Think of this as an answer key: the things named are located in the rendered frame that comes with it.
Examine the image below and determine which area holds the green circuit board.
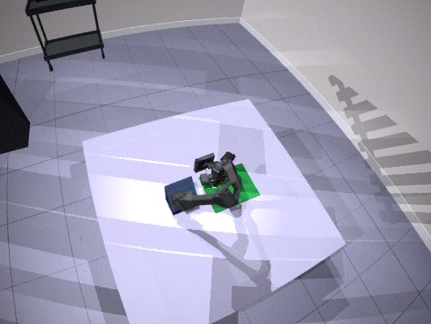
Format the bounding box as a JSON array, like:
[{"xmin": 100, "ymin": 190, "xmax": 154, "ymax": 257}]
[{"xmin": 202, "ymin": 163, "xmax": 260, "ymax": 213}]

